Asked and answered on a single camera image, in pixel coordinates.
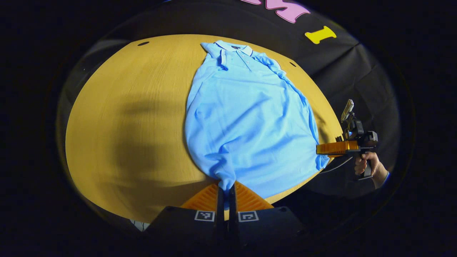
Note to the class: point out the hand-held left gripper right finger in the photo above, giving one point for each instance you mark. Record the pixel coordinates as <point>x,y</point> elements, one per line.
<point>232,221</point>

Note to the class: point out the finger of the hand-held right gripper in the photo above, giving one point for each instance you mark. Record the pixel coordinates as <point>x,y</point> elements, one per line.
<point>337,148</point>

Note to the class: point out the light blue T-shirt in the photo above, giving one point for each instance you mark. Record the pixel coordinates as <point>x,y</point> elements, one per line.
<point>246,117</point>

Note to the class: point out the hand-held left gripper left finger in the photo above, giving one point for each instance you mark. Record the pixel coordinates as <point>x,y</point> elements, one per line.
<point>220,221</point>

